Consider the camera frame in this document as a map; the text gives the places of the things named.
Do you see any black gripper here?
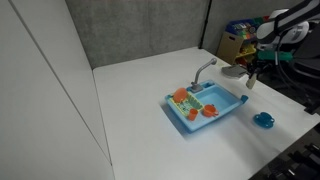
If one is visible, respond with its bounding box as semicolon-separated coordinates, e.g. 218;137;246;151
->
248;59;269;80

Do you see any colourful toy shelf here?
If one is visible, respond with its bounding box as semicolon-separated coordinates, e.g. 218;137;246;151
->
216;15;270;68

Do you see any light blue toy sink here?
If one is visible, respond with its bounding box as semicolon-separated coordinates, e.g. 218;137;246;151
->
164;78;247;133

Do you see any blue toy teacup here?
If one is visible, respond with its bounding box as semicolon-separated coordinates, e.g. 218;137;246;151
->
257;111;272;123

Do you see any blue toy saucer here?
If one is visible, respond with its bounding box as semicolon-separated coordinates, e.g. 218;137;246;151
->
252;113;276;130

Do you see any grey toy faucet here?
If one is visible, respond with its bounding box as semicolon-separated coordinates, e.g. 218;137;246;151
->
190;57;218;94

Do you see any orange toy mug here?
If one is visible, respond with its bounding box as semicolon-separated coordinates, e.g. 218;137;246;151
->
202;103;220;119

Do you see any black tripod pole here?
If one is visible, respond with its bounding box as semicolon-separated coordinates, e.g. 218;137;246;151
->
198;0;213;50

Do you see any yellow toy dish rack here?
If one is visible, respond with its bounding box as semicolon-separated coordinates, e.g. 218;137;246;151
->
172;91;205;118

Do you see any small orange toy tumbler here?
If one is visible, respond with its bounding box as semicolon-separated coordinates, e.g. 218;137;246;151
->
187;107;200;122

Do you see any grey metal base plate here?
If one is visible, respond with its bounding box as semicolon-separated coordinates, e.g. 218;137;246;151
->
221;64;250;80

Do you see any thick black cable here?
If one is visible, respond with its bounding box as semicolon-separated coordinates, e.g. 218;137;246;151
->
272;31;303;93

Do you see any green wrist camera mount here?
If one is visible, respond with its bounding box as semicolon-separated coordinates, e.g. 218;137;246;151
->
257;49;295;63

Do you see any black camera stand equipment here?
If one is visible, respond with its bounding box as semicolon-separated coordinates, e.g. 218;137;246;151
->
248;123;320;180

